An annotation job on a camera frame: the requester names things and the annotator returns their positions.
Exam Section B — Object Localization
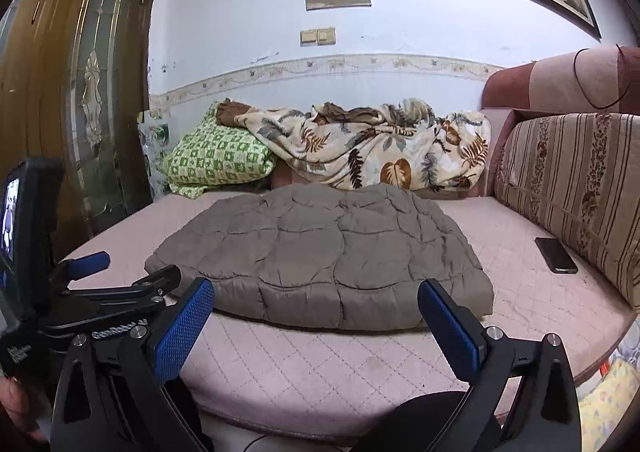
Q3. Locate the grey padded coat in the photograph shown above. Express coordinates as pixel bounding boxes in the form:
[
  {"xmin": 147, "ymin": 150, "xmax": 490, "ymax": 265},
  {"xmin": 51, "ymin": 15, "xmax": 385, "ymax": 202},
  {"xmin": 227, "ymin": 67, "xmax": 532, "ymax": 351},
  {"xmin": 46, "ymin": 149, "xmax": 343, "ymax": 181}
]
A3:
[{"xmin": 145, "ymin": 182, "xmax": 496, "ymax": 333}]

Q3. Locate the printed plastic sheet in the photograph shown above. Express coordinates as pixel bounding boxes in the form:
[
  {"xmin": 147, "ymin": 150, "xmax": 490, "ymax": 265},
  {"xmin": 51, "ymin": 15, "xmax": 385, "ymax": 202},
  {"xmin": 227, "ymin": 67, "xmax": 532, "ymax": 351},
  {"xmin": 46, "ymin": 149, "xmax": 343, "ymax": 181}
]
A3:
[{"xmin": 137, "ymin": 109, "xmax": 173, "ymax": 200}]

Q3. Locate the striped floral cushion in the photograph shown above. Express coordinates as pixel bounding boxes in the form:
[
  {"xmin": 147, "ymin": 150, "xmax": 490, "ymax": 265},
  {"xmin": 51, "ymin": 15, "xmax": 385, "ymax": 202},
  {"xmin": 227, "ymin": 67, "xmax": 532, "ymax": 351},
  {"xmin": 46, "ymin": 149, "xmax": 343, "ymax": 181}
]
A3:
[{"xmin": 494, "ymin": 112, "xmax": 640, "ymax": 310}]

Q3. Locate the yellow floral cloth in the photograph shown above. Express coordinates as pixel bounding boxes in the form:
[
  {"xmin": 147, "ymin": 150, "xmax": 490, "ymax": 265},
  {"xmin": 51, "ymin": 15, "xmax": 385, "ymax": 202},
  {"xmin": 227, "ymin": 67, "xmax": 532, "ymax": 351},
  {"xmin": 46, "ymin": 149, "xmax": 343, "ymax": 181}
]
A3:
[{"xmin": 577, "ymin": 357, "xmax": 640, "ymax": 452}]

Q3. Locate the pink padded headboard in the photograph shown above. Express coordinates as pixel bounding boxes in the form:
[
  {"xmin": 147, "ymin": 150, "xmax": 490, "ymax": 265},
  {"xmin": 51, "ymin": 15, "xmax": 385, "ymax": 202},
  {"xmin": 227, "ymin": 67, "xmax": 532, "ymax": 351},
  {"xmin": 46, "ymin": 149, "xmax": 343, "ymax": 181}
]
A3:
[{"xmin": 481, "ymin": 44, "xmax": 640, "ymax": 197}]

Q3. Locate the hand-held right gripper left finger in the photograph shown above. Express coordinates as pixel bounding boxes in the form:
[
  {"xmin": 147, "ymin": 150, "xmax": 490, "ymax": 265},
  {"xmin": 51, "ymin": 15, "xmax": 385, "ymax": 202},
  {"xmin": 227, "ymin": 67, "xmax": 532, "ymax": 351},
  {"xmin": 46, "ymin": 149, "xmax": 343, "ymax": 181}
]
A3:
[{"xmin": 51, "ymin": 277, "xmax": 216, "ymax": 452}]

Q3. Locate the person's left hand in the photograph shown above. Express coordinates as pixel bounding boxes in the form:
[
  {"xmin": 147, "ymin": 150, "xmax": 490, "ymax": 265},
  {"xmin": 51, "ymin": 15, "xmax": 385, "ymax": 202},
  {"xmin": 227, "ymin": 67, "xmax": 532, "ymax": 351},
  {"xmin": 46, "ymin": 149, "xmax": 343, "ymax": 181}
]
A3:
[{"xmin": 0, "ymin": 377, "xmax": 51, "ymax": 443}]

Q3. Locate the green checked pillow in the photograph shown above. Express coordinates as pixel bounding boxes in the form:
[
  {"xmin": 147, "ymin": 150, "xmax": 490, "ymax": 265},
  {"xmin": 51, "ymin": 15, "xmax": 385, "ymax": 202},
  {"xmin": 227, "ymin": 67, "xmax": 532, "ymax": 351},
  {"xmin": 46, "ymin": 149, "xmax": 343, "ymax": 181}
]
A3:
[{"xmin": 162, "ymin": 100, "xmax": 278, "ymax": 200}]

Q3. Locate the brown cord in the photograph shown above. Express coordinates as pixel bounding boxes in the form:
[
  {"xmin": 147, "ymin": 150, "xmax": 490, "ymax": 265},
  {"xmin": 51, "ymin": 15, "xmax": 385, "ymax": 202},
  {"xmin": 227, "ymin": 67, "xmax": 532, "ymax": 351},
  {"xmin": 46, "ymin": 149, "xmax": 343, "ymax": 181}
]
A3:
[{"xmin": 572, "ymin": 44, "xmax": 633, "ymax": 110}]

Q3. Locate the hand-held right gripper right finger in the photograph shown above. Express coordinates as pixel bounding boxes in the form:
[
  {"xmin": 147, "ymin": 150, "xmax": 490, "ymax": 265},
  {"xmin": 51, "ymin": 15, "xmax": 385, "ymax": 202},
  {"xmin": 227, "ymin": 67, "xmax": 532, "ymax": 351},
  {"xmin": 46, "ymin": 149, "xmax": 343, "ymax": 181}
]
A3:
[{"xmin": 417, "ymin": 279, "xmax": 583, "ymax": 452}]

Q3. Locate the wooden door with glass panel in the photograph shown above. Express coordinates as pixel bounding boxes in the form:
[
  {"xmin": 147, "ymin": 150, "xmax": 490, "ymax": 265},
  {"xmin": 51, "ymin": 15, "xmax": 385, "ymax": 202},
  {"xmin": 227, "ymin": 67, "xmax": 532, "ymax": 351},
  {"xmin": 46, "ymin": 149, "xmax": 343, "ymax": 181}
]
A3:
[{"xmin": 0, "ymin": 0, "xmax": 168, "ymax": 253}]

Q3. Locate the black smartphone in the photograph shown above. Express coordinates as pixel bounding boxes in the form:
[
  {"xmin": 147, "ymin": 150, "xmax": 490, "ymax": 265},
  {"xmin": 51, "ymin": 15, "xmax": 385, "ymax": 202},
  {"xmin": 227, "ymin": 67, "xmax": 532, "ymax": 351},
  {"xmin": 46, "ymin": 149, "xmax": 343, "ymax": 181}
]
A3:
[{"xmin": 535, "ymin": 237, "xmax": 579, "ymax": 275}]

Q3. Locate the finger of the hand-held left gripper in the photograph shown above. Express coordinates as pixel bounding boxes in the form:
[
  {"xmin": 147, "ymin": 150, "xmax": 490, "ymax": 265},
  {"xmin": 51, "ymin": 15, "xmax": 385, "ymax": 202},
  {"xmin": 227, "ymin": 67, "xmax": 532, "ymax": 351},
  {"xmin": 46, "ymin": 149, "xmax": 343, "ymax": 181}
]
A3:
[
  {"xmin": 52, "ymin": 252, "xmax": 111, "ymax": 293},
  {"xmin": 60, "ymin": 266, "xmax": 182, "ymax": 317}
]

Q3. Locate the leaf print blanket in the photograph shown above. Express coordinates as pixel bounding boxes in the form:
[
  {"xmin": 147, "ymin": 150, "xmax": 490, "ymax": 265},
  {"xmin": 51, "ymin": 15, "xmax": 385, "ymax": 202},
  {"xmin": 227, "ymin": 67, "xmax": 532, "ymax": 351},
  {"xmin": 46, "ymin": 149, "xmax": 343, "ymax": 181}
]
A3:
[{"xmin": 216, "ymin": 98, "xmax": 492, "ymax": 193}]

